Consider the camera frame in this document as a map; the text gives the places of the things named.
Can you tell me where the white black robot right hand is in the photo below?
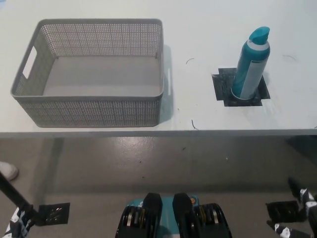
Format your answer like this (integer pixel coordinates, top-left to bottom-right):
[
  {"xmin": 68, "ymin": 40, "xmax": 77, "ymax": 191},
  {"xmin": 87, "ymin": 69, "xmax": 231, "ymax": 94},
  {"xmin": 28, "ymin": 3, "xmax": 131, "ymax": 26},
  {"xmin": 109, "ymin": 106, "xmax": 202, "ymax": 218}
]
[{"xmin": 266, "ymin": 177, "xmax": 317, "ymax": 238}]

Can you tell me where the black tape patch on table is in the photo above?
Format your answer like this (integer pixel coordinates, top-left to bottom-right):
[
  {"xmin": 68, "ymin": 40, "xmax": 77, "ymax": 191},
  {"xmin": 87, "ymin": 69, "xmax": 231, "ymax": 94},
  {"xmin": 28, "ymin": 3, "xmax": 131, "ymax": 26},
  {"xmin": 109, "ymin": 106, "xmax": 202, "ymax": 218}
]
[{"xmin": 211, "ymin": 66, "xmax": 270, "ymax": 107}]

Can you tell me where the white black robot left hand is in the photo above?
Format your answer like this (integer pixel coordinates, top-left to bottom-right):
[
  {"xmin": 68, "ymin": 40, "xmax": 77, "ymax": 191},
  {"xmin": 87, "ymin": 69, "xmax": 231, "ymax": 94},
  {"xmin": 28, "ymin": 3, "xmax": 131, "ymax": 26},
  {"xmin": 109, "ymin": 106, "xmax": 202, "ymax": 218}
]
[{"xmin": 0, "ymin": 207, "xmax": 34, "ymax": 238}]

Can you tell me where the teal air freshener spray can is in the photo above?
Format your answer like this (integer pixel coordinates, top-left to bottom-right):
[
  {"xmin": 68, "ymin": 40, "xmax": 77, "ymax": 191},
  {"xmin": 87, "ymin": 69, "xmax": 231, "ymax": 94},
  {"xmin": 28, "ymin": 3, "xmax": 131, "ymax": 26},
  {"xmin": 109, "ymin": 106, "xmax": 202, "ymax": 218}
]
[{"xmin": 231, "ymin": 25, "xmax": 271, "ymax": 100}]

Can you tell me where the grey perforated plastic basket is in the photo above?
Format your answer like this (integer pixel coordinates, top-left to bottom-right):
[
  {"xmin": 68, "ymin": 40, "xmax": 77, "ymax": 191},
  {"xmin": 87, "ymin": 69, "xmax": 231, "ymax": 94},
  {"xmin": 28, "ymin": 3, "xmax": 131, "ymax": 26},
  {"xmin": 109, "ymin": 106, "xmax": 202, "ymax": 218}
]
[{"xmin": 10, "ymin": 18, "xmax": 172, "ymax": 128}]

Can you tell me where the black table leg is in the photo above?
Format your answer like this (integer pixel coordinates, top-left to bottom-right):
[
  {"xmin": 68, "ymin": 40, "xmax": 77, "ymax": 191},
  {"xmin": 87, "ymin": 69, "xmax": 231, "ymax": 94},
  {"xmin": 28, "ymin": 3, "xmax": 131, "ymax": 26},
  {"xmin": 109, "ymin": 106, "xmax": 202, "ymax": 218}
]
[{"xmin": 0, "ymin": 171, "xmax": 40, "ymax": 226}]

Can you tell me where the white shoe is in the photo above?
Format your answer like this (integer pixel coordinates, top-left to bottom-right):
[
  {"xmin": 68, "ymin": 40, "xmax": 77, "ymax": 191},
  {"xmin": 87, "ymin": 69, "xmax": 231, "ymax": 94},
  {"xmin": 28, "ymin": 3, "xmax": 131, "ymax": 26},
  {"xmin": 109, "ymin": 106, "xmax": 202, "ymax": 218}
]
[{"xmin": 0, "ymin": 161, "xmax": 20, "ymax": 181}]

